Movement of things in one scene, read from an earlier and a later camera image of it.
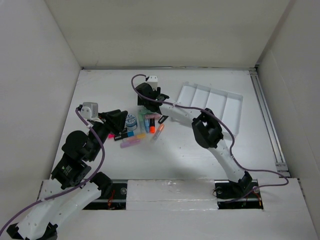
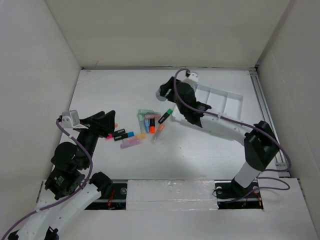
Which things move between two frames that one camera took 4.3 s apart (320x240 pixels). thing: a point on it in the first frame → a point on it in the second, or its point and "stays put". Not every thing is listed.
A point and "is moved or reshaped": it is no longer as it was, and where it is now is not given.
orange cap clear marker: (156, 136) → (152, 128)
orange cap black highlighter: (152, 125) stays put
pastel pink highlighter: (156, 116) stays put
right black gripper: (158, 92) → (165, 87)
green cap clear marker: (142, 123) stays put
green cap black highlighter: (162, 119) stays put
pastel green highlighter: (143, 112) stays put
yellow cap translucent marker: (141, 135) stays put
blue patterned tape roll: (131, 122) is moved or reshaped
